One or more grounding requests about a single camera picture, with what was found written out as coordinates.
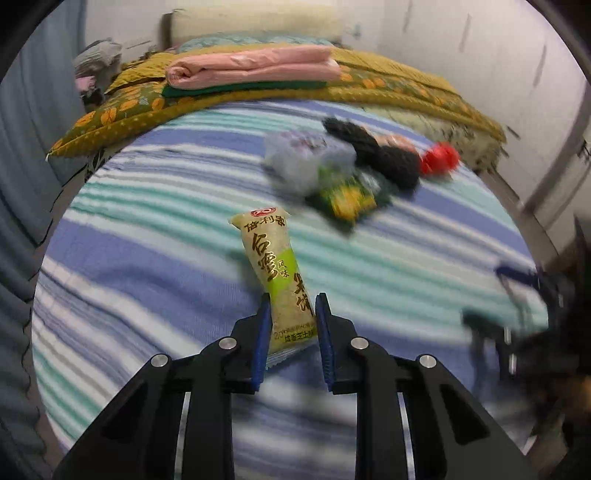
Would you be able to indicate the small green yellow packet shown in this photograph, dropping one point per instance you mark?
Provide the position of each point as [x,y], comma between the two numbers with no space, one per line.
[346,198]

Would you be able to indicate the green folded cloth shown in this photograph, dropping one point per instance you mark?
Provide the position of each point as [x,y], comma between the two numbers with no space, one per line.
[231,89]

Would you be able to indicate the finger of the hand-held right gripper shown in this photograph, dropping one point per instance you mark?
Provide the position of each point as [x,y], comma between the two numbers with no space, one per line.
[485,321]
[521,278]

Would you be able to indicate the clear bag with orange contents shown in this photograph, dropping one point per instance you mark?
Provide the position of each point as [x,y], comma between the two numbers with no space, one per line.
[397,141]

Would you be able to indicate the red wrapper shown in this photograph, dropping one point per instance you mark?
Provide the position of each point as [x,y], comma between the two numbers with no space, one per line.
[438,159]

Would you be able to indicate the black foam net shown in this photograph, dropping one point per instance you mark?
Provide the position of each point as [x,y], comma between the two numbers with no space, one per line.
[383,157]

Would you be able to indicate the orange floral quilt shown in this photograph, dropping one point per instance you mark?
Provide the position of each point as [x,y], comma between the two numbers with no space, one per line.
[129,108]

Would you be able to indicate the translucent white plastic bag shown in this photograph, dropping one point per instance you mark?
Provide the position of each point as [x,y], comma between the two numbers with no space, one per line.
[300,157]

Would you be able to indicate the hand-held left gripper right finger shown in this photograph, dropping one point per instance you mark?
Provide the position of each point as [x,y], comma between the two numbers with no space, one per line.
[325,341]

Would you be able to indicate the yellow dotted blanket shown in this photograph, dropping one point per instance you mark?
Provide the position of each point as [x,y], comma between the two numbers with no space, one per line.
[397,69]

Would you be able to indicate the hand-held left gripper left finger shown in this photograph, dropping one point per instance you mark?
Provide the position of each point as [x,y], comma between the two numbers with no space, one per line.
[261,341]

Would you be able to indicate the white wardrobe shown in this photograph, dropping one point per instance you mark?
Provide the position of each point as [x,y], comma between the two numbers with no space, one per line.
[498,69]

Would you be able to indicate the pink cloth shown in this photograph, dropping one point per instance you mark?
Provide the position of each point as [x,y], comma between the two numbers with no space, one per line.
[84,84]

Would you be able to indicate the striped tablecloth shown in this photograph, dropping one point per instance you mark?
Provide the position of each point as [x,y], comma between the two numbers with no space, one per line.
[161,258]

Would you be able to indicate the teal floral pillow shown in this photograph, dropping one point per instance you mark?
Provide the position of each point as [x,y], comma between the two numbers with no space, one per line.
[221,42]

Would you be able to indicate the beige padded headboard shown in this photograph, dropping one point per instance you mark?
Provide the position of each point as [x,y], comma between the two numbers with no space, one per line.
[249,23]

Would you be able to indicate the yellow green snack packet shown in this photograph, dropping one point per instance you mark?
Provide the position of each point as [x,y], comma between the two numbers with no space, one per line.
[277,277]

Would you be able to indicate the pink folded blanket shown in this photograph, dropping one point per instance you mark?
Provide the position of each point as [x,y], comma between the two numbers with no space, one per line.
[249,67]

